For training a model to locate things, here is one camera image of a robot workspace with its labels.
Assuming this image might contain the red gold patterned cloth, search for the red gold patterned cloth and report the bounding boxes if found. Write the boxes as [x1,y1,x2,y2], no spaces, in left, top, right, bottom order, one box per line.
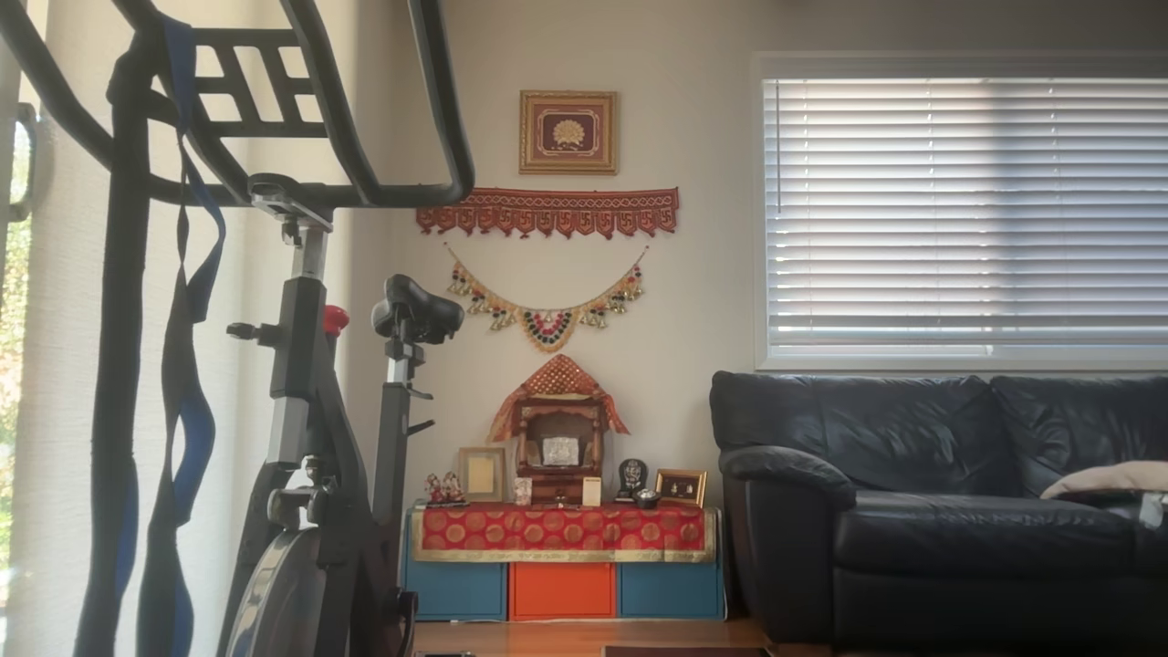
[409,505,719,563]

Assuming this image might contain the small gold picture frame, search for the small gold picture frame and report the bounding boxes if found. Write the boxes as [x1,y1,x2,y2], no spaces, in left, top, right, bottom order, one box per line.
[655,469,708,508]

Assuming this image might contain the black exercise bike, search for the black exercise bike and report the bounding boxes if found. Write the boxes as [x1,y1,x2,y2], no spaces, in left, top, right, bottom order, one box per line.
[0,0,477,657]

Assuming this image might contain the red embroidered wall hanging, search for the red embroidered wall hanging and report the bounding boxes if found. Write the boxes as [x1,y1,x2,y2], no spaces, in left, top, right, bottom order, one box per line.
[416,187,681,241]

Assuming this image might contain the wooden shrine red canopy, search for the wooden shrine red canopy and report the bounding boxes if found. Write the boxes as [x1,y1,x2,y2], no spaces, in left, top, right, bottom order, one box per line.
[488,354,631,506]

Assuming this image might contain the beaded gold garland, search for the beaded gold garland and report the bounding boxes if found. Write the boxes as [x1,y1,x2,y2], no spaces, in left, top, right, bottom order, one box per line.
[444,243,651,354]

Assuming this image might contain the white window blinds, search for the white window blinds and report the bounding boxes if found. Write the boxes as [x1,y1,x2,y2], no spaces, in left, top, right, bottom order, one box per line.
[763,78,1168,359]

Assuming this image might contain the blue black hanging strap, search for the blue black hanging strap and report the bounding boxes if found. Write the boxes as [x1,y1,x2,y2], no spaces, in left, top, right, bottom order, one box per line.
[137,14,229,657]

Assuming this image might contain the black leather sofa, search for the black leather sofa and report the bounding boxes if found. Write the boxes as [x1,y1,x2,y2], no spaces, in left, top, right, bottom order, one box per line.
[710,370,1168,653]

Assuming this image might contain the white curtain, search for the white curtain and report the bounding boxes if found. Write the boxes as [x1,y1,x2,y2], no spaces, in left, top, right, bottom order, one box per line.
[0,0,402,657]

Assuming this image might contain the gold framed wall picture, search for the gold framed wall picture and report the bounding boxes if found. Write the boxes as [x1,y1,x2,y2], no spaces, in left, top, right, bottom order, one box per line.
[518,89,620,176]

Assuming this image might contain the beige cushion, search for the beige cushion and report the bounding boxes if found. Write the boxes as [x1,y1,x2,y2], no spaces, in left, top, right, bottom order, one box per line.
[1040,461,1168,501]

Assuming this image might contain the blue storage cube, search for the blue storage cube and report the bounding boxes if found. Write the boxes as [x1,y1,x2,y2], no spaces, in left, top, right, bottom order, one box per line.
[401,511,508,622]
[618,560,726,621]

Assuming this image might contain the orange storage cube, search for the orange storage cube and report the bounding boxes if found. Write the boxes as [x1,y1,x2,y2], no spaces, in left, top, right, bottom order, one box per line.
[508,562,618,621]

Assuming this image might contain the pale picture frame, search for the pale picture frame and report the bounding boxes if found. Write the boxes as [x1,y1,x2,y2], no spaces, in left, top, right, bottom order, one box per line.
[458,446,508,504]

